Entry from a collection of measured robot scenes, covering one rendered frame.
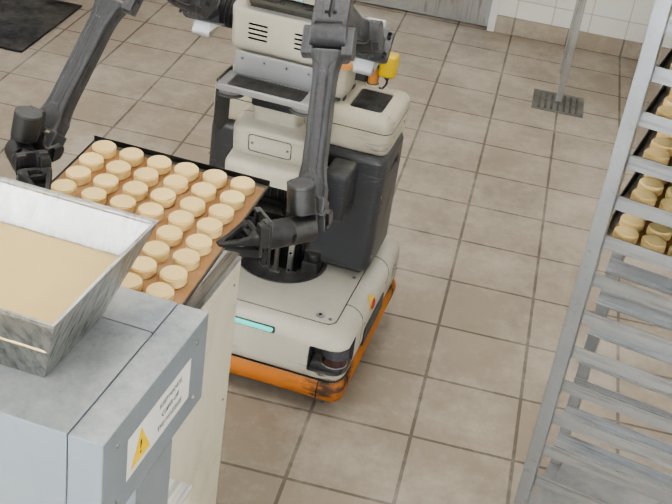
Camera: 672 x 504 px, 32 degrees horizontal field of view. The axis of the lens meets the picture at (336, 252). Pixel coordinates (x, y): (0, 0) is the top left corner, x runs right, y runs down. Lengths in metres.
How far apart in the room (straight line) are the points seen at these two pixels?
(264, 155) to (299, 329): 0.51
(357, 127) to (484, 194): 1.55
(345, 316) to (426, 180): 1.55
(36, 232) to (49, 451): 0.35
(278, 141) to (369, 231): 0.50
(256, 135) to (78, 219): 1.48
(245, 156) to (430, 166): 1.89
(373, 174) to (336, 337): 0.48
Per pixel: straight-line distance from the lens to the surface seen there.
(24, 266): 1.64
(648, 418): 2.55
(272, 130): 3.10
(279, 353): 3.35
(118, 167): 2.42
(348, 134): 3.32
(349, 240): 3.47
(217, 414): 2.67
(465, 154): 5.09
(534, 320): 4.04
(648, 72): 2.20
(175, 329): 1.67
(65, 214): 1.70
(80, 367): 1.59
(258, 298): 3.38
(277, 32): 2.98
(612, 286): 2.41
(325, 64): 2.42
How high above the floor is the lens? 2.15
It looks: 31 degrees down
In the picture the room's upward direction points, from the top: 9 degrees clockwise
